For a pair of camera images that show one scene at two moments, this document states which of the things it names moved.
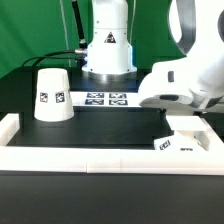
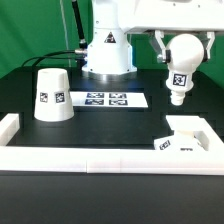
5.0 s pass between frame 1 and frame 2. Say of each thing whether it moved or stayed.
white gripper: moved
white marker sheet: stayed
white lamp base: stayed
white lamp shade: stayed
